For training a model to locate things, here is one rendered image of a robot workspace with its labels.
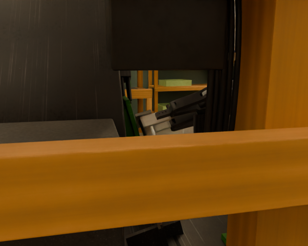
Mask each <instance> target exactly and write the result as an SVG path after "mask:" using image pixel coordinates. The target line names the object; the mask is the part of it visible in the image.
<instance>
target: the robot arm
mask: <svg viewBox="0 0 308 246"><path fill-rule="evenodd" d="M232 83H233V80H232ZM232 89H233V86H232ZM206 92H207V87H206V88H204V89H202V90H200V91H199V92H196V93H193V94H191V95H188V96H185V97H182V98H180V99H177V100H174V101H172V102H170V106H169V104H167V105H166V108H167V109H165V110H162V111H158V112H155V113H152V114H149V115H146V116H142V117H140V120H141V123H142V125H143V128H146V127H150V126H154V129H155V132H159V131H162V130H165V129H168V128H170V129H171V131H177V130H181V129H183V131H182V133H183V134H188V133H194V115H205V109H206ZM231 96H232V93H231ZM231 101H232V99H231ZM230 106H231V105H230Z"/></svg>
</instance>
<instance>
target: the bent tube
mask: <svg viewBox="0 0 308 246"><path fill-rule="evenodd" d="M151 113H152V112H151V110H147V111H144V112H141V113H137V114H135V119H136V124H137V128H141V130H142V133H143V136H152V135H157V134H156V132H155V129H154V126H150V127H146V128H143V125H142V123H141V120H140V117H142V116H146V115H149V114H151Z"/></svg>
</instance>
